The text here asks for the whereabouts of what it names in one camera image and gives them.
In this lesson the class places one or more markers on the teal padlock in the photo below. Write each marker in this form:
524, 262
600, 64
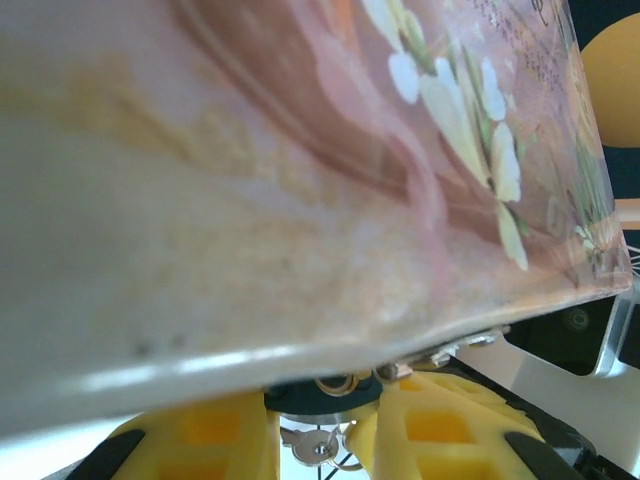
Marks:
300, 402

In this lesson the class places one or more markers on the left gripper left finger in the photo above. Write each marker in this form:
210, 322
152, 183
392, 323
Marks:
210, 435

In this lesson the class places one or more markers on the pink floral tin box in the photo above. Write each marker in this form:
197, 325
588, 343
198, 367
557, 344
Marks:
250, 175

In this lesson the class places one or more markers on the silver key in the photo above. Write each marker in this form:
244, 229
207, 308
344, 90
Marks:
312, 450

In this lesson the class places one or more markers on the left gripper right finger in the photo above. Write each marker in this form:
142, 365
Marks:
440, 430

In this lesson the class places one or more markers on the silver metal hasp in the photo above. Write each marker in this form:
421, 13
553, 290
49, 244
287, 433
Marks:
470, 342

